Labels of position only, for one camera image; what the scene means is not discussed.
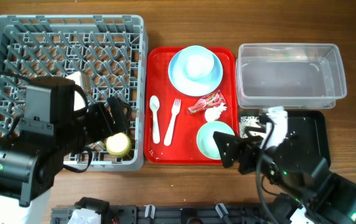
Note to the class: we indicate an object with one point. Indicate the clear plastic bin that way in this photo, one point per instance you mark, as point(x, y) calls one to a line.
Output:
point(292, 75)

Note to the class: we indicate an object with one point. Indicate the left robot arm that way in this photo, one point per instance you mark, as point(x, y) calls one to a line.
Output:
point(49, 130)

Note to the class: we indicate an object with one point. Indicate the white tissue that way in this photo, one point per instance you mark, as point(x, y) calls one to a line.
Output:
point(213, 114)

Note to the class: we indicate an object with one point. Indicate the white plastic fork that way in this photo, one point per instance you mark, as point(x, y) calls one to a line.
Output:
point(175, 111)

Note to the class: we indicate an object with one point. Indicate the white plastic spoon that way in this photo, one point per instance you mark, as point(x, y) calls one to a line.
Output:
point(154, 105)

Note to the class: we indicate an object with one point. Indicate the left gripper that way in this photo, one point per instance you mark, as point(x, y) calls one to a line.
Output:
point(106, 128)

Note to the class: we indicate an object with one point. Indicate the yellow plastic cup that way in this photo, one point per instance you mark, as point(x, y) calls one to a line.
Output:
point(118, 145)

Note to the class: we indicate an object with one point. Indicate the food scraps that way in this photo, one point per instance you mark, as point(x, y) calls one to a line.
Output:
point(247, 121)

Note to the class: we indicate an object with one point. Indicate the grey dishwasher rack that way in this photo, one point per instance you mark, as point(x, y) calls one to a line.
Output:
point(111, 49)

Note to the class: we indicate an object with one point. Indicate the light blue plate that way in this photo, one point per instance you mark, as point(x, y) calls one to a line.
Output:
point(200, 87)

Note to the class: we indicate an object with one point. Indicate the mint green bowl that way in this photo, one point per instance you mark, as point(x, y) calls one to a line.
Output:
point(205, 141)

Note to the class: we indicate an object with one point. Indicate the black plastic tray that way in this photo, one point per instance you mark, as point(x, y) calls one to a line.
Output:
point(308, 125)

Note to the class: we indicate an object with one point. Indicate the light blue bowl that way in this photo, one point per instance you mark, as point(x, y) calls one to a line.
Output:
point(196, 62)

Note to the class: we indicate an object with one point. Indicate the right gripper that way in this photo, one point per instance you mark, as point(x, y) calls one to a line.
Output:
point(251, 145)

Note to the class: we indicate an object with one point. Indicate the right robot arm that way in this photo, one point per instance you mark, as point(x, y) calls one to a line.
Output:
point(298, 170)

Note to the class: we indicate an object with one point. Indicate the red plastic tray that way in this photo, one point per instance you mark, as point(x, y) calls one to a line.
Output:
point(183, 150)

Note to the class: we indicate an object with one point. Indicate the red snack wrapper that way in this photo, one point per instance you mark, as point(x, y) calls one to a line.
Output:
point(211, 100)

